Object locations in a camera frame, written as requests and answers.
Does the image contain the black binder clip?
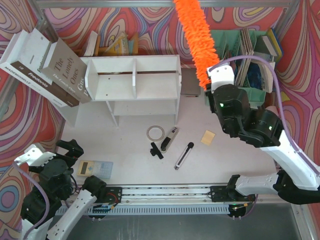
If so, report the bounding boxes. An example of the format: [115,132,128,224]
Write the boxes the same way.
[150,142,164,160]

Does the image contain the large grey white book stack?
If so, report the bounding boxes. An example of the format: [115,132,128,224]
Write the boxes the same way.
[0,29,91,107]

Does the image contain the mint green desk organizer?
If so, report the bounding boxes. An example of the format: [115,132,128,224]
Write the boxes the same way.
[210,30,266,109]

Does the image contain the white books beside organizer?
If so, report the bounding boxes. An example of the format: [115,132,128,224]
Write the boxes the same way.
[247,28,283,93]

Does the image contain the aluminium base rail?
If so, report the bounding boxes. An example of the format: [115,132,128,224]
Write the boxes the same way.
[29,184,308,206]

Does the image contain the clear tape roll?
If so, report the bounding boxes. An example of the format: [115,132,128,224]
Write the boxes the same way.
[146,125,165,142]

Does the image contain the small books behind shelf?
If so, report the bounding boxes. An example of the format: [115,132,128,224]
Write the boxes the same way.
[75,31,139,57]

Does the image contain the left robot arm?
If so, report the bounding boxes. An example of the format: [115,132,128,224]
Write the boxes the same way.
[13,139,107,240]

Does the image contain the pink piggy figurine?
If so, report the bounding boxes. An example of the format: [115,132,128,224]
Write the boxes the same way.
[266,105,279,116]

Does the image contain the yellow sticky note pad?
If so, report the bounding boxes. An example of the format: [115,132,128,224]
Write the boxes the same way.
[200,130,216,146]

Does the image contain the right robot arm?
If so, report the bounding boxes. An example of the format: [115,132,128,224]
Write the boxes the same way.
[204,84,320,205]

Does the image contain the black grey stapler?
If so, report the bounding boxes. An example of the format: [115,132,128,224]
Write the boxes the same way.
[160,127,179,153]

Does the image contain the black white marker pen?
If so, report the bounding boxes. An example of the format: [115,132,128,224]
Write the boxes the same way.
[174,142,194,171]

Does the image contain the grey notebook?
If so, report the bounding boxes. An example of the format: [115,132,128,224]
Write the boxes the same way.
[180,68,201,97]

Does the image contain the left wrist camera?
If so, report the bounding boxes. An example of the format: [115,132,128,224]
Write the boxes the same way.
[14,147,56,167]

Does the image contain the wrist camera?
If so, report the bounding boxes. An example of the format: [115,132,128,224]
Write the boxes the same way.
[14,147,56,167]
[206,63,235,93]

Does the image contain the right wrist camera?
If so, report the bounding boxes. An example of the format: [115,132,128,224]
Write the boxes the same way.
[206,63,235,93]

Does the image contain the yellow grey calculator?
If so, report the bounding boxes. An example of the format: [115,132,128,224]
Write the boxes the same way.
[77,160,114,179]

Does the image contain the white wooden bookshelf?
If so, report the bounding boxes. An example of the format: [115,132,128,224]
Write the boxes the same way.
[81,55,182,126]

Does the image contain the orange microfiber duster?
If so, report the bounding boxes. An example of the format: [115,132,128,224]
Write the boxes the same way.
[173,0,220,90]

